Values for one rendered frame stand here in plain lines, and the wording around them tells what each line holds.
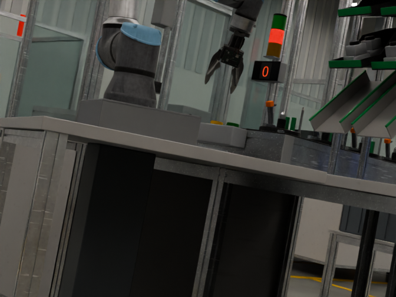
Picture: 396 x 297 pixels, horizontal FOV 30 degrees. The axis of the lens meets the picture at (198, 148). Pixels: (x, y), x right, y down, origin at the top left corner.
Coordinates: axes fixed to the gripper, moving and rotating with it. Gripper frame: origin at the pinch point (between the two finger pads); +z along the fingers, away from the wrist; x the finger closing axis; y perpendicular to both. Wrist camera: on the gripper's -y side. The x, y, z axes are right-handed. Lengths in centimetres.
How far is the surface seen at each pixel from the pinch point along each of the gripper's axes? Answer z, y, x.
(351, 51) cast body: -26.9, 26.8, 31.9
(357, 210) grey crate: 62, -168, 109
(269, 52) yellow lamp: -15.3, -18.7, 13.5
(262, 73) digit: -7.3, -17.4, 13.9
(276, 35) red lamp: -21.7, -19.8, 13.5
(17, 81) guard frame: 38, -70, -80
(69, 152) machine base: 48, -27, -43
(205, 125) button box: 10.9, 18.9, -0.4
